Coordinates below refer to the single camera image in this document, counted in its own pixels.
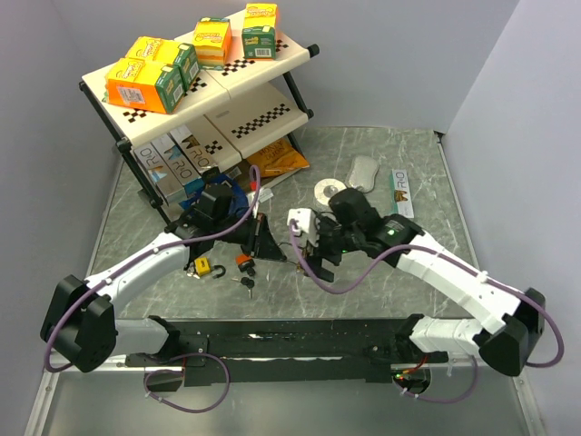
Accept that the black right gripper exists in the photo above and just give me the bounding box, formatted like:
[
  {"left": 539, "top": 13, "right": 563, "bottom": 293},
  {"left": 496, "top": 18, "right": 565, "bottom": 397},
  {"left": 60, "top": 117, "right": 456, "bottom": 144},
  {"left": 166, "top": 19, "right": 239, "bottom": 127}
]
[{"left": 300, "top": 213, "right": 362, "bottom": 282}]

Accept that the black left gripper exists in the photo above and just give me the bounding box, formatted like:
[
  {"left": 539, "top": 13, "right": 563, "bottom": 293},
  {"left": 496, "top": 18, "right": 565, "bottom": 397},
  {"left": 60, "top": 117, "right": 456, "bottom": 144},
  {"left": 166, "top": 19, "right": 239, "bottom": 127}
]
[{"left": 212, "top": 211, "right": 287, "bottom": 262}]

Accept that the orange padlock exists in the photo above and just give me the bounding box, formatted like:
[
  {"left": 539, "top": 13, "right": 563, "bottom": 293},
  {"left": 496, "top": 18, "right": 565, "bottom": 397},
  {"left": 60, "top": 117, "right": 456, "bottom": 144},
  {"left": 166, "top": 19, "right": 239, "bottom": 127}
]
[{"left": 235, "top": 253, "right": 255, "bottom": 275}]

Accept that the black head key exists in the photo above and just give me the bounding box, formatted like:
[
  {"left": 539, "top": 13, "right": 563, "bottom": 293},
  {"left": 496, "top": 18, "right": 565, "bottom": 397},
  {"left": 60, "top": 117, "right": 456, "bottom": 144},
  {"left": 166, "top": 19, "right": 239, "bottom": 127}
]
[{"left": 232, "top": 268, "right": 256, "bottom": 299}]

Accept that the long shackle brass padlock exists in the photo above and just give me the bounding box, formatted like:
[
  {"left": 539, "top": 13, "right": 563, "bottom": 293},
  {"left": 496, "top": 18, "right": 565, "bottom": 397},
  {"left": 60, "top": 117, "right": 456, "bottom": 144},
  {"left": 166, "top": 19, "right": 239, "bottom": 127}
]
[{"left": 277, "top": 240, "right": 317, "bottom": 276}]

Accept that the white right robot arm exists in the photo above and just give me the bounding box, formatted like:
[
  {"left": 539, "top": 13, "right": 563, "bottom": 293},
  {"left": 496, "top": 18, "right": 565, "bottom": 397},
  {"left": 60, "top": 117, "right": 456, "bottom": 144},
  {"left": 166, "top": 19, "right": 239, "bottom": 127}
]
[{"left": 298, "top": 188, "right": 546, "bottom": 377}]

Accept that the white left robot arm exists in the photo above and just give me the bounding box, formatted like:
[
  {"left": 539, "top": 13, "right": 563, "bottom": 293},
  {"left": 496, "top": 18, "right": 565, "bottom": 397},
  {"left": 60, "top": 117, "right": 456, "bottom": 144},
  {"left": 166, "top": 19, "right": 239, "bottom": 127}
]
[{"left": 40, "top": 184, "right": 287, "bottom": 372}]

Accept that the blue Doritos bag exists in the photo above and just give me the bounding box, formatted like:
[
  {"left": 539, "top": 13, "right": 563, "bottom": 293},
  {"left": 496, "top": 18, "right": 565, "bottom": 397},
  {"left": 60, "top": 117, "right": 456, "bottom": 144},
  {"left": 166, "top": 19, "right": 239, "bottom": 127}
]
[{"left": 181, "top": 174, "right": 251, "bottom": 214}]

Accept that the yellow padlock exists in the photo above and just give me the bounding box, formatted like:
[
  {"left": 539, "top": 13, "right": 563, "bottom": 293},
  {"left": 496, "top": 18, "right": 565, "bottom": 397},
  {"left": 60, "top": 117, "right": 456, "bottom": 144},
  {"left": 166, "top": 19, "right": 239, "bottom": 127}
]
[{"left": 185, "top": 257, "right": 226, "bottom": 280}]

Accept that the white toilet paper roll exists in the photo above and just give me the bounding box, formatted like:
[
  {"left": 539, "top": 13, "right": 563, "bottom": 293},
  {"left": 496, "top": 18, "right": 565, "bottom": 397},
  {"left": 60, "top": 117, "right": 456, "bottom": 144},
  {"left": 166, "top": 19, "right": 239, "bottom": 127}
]
[{"left": 313, "top": 178, "right": 347, "bottom": 207}]

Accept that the orange honey dijon bag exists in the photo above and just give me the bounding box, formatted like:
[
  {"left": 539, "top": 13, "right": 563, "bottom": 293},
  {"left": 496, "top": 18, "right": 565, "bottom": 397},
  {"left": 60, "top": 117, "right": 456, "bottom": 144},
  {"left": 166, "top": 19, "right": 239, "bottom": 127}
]
[{"left": 246, "top": 138, "right": 310, "bottom": 177}]

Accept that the middle RIO box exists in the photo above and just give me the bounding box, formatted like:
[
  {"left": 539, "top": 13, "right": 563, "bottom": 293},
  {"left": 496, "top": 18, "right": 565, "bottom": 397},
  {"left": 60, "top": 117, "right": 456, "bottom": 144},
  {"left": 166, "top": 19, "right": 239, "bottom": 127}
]
[{"left": 152, "top": 134, "right": 203, "bottom": 197}]

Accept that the right RIO box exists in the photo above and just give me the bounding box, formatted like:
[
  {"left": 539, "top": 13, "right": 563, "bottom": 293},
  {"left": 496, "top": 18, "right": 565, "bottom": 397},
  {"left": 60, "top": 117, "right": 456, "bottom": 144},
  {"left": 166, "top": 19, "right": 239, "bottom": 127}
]
[{"left": 170, "top": 125, "right": 218, "bottom": 174}]

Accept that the teal white RIO box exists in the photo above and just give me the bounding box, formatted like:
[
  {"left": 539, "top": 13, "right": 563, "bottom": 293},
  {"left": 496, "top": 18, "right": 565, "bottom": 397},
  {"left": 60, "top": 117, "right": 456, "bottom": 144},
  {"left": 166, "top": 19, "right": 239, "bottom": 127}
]
[{"left": 390, "top": 169, "right": 415, "bottom": 219}]

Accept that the beige two tier shelf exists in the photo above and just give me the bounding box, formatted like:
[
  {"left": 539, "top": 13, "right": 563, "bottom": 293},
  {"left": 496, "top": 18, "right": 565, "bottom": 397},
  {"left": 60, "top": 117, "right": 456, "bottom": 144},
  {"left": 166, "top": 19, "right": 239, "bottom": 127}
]
[{"left": 79, "top": 12, "right": 320, "bottom": 210}]

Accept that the rear yellow sponge box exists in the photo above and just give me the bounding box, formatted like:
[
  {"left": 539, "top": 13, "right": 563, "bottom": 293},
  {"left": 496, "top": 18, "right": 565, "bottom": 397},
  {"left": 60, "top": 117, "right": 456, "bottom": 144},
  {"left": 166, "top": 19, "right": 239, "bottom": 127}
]
[{"left": 125, "top": 36, "right": 200, "bottom": 91}]

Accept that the green yellow sponge box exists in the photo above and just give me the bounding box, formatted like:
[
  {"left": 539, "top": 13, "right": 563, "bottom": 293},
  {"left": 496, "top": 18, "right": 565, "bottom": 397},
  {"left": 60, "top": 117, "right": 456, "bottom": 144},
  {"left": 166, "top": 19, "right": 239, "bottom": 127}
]
[{"left": 241, "top": 3, "right": 279, "bottom": 60}]

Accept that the front orange sponge box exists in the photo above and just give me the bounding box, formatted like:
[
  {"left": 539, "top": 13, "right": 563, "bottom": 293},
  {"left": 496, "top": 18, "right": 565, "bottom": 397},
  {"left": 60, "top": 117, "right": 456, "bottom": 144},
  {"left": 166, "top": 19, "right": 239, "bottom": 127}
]
[{"left": 105, "top": 58, "right": 185, "bottom": 114}]

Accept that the yellow orange sponge pack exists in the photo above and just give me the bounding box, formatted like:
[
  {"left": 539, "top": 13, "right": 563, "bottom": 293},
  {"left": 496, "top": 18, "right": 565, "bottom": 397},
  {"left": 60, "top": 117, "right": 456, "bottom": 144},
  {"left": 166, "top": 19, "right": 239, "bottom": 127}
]
[{"left": 192, "top": 17, "right": 232, "bottom": 67}]

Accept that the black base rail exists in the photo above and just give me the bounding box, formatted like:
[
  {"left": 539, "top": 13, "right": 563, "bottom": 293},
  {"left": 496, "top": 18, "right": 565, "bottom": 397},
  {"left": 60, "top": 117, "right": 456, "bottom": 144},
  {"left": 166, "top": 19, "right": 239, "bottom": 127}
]
[{"left": 125, "top": 315, "right": 448, "bottom": 387}]

